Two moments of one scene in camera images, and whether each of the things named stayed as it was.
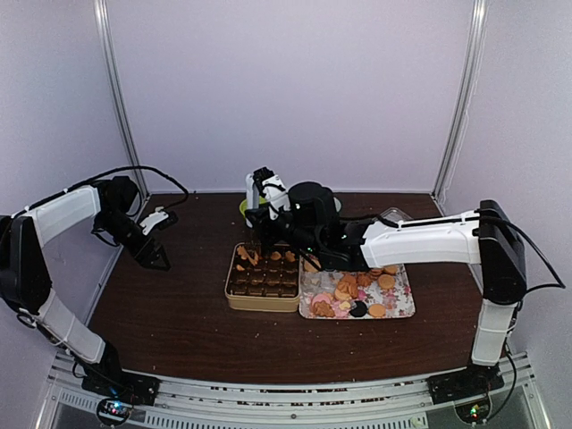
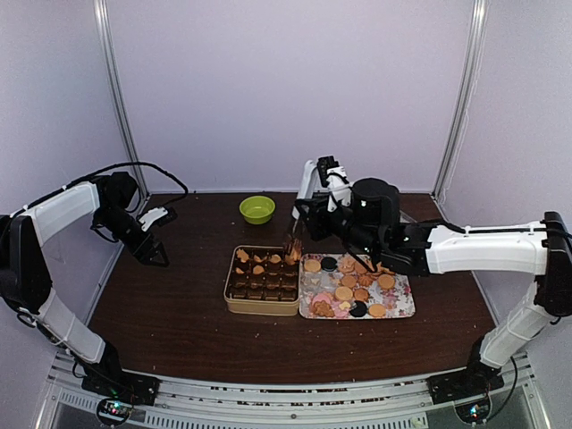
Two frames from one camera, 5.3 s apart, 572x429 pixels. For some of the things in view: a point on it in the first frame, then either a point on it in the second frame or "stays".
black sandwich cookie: [360, 310] stays
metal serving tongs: [253, 259] → [293, 247]
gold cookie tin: [263, 277] stays
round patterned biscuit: [309, 267] stays
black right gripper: [261, 224] → [315, 223]
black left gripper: [151, 253] stays
